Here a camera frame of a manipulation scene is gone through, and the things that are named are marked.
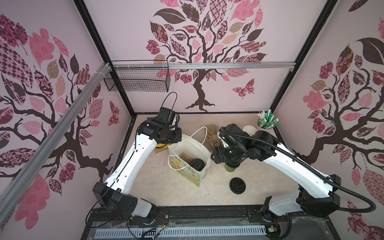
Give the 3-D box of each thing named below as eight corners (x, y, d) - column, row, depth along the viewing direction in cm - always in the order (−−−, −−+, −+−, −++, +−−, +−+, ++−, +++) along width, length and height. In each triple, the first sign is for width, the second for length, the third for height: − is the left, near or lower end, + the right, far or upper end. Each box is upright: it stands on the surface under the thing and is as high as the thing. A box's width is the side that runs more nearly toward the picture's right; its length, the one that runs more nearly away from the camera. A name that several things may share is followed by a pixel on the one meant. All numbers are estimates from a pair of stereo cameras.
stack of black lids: (230, 194, 83) (231, 192, 80) (228, 179, 88) (229, 177, 86) (245, 194, 83) (247, 192, 80) (242, 179, 88) (244, 177, 85)
